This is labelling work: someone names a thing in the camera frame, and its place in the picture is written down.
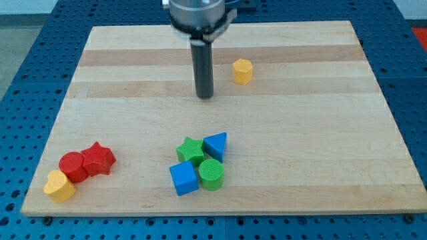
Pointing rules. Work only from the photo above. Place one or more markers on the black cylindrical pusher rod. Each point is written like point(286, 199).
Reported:
point(201, 54)

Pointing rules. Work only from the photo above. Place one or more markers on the yellow hexagon block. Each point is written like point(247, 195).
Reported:
point(242, 71)

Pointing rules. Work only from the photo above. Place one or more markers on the wooden board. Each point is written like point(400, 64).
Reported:
point(310, 134)

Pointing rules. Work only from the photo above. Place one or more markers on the blue triangle block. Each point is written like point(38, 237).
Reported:
point(215, 146)

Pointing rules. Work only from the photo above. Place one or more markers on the green star block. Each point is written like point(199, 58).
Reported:
point(191, 150)

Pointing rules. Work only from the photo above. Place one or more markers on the green cylinder block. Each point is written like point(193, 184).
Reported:
point(211, 173)

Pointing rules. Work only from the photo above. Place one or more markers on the blue cube block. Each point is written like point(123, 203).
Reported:
point(184, 178)

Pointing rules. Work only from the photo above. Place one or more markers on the red star block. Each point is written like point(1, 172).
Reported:
point(98, 160)

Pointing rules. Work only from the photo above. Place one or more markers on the red cylinder block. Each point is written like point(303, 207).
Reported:
point(71, 164)

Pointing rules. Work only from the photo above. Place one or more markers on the yellow heart block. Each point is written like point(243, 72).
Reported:
point(58, 187)

